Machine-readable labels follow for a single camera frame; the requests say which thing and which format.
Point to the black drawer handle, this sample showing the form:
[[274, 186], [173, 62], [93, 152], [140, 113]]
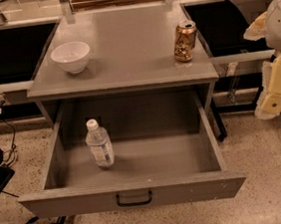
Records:
[[134, 200]]

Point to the white ceramic bowl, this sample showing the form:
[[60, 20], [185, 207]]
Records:
[[72, 57]]

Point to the gold soda can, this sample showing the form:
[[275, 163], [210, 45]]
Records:
[[185, 33]]

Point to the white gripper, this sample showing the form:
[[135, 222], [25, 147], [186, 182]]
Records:
[[280, 25]]

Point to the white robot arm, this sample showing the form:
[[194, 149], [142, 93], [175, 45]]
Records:
[[268, 26]]

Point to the grey cabinet with counter top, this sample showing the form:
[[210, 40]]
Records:
[[131, 48]]

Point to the clear plastic water bottle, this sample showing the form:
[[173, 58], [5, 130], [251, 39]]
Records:
[[99, 145]]

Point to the grey open top drawer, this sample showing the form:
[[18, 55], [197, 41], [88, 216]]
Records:
[[163, 143]]

